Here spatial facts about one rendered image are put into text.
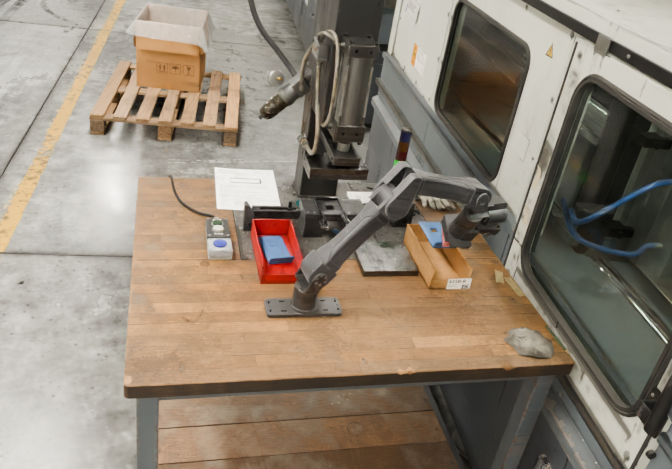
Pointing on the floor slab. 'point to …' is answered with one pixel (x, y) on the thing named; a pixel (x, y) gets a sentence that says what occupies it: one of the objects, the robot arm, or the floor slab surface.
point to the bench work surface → (309, 354)
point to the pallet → (121, 81)
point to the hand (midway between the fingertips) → (445, 244)
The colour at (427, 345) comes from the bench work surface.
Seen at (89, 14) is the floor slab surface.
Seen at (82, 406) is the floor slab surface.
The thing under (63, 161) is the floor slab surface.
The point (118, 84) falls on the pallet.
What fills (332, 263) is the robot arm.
